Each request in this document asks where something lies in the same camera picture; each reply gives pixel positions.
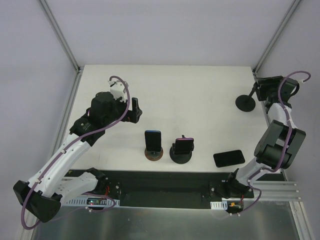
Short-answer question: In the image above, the right aluminium frame post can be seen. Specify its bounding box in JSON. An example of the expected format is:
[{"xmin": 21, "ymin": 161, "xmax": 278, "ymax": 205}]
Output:
[{"xmin": 252, "ymin": 0, "xmax": 303, "ymax": 76}]

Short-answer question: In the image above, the black clamp phone stand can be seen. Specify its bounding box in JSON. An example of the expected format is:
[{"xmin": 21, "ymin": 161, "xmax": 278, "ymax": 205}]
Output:
[{"xmin": 169, "ymin": 135, "xmax": 193, "ymax": 165}]

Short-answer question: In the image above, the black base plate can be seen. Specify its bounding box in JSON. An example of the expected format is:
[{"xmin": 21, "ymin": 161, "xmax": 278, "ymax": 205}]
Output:
[{"xmin": 67, "ymin": 169, "xmax": 260, "ymax": 208}]

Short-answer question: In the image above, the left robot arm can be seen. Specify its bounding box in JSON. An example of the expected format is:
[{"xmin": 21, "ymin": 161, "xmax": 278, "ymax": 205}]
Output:
[{"xmin": 13, "ymin": 91, "xmax": 143, "ymax": 230}]

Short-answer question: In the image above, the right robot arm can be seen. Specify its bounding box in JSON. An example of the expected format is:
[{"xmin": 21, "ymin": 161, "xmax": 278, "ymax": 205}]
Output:
[{"xmin": 214, "ymin": 76, "xmax": 306, "ymax": 199}]

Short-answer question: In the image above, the purple phone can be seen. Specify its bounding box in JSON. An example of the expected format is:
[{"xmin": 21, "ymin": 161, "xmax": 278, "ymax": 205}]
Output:
[{"xmin": 173, "ymin": 137, "xmax": 194, "ymax": 155}]

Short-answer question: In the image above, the aluminium frame post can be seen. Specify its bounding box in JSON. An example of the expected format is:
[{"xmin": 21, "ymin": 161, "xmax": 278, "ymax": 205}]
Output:
[
  {"xmin": 252, "ymin": 0, "xmax": 303, "ymax": 76},
  {"xmin": 37, "ymin": 0, "xmax": 82, "ymax": 73}
]

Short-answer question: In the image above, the black tall phone stand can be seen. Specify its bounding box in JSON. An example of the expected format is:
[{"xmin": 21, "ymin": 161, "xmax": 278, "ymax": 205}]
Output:
[{"xmin": 235, "ymin": 82, "xmax": 258, "ymax": 113}]

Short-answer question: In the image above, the blue phone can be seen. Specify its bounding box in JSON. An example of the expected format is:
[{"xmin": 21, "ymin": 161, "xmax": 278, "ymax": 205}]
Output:
[{"xmin": 144, "ymin": 130, "xmax": 162, "ymax": 153}]

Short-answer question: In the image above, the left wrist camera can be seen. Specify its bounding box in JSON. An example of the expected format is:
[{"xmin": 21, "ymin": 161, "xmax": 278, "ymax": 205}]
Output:
[{"xmin": 108, "ymin": 80, "xmax": 129, "ymax": 103}]

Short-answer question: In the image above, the brown base phone stand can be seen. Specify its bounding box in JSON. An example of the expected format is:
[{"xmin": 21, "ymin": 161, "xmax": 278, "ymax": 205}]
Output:
[{"xmin": 144, "ymin": 148, "xmax": 164, "ymax": 162}]

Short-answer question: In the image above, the black phone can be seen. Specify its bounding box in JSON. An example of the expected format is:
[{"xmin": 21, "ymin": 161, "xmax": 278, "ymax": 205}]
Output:
[{"xmin": 213, "ymin": 149, "xmax": 245, "ymax": 168}]

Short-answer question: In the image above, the left aluminium frame post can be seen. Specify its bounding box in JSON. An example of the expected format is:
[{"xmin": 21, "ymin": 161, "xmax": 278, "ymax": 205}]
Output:
[{"xmin": 37, "ymin": 0, "xmax": 82, "ymax": 73}]

